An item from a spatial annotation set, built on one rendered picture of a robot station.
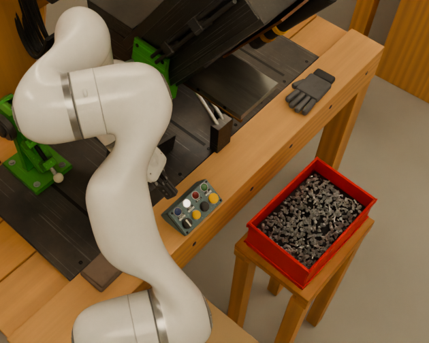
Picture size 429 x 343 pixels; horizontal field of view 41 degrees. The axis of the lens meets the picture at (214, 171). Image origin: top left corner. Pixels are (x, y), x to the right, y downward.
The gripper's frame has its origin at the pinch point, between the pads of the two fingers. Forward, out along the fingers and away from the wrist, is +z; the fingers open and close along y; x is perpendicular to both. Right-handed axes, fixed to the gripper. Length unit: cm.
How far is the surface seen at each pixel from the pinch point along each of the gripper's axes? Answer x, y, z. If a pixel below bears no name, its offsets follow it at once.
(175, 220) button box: 8.6, 4.6, 11.2
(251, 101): -18.6, 27.8, 0.4
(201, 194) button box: 3.3, 13.7, 12.3
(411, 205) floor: -10, 117, 118
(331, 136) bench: -4, 98, 57
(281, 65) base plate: -14, 72, 11
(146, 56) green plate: -5.8, 21.5, -25.7
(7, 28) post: 19, 19, -51
